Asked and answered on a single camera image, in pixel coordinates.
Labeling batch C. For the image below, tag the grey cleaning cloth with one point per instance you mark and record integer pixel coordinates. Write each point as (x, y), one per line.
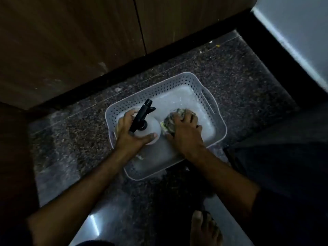
(169, 120)

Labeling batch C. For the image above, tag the person's right hand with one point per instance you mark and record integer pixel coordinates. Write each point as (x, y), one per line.
(187, 135)

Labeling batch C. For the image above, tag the person's right forearm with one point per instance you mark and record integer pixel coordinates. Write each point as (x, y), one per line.
(225, 181)

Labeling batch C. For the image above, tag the white perforated plastic basket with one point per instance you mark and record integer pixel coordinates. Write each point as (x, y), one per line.
(179, 99)

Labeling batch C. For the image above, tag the dark wooden panel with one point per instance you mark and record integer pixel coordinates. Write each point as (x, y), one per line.
(12, 176)

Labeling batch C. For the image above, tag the person's left forearm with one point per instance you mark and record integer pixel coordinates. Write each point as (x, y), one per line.
(84, 194)

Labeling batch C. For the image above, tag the white spray bottle black nozzle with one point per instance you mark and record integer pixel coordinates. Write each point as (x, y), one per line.
(141, 116)

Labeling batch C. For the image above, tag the person's bare foot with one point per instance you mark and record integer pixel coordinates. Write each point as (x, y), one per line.
(202, 233)

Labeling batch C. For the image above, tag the small yellow sponge piece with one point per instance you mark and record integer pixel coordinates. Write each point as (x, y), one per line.
(162, 124)

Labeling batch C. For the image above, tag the person's left hand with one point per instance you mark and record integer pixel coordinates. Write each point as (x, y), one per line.
(125, 140)

